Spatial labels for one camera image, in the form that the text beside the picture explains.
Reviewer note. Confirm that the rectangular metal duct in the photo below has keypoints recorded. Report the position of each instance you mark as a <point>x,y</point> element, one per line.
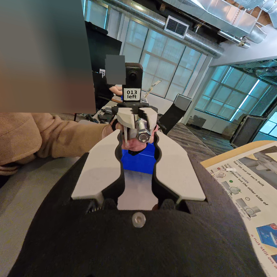
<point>227,13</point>

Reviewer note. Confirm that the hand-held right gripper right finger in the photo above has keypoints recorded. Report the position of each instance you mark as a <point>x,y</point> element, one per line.
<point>179,177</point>

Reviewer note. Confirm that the round metal duct pipe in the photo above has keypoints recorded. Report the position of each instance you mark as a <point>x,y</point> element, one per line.
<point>199,41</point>

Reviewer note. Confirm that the steel hex bolt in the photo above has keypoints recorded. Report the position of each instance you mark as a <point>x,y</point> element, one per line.
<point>140,124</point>

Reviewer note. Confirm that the person's left hand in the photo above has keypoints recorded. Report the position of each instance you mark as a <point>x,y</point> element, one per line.
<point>134,146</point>

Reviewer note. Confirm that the black tilted stand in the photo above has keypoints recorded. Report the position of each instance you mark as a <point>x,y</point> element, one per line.
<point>173,116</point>

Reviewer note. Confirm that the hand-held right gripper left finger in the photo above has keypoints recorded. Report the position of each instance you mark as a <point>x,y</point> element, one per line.
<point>97,173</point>

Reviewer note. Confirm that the printed instruction sheet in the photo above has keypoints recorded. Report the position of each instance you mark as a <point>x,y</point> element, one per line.
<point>248,194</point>

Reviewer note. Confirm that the blue plastic bin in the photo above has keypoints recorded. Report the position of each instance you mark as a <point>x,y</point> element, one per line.
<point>138,162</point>

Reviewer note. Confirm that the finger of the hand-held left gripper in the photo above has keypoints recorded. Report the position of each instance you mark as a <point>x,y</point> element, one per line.
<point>125,118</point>
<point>152,118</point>

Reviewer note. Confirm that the black flat panel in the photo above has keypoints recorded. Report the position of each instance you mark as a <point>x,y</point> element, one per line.
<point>248,132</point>

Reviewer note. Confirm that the white air vent grille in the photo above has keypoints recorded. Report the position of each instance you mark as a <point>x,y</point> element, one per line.
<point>176,27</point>

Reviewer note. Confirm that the large black screen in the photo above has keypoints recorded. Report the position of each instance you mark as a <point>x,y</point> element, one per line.
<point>101,49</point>

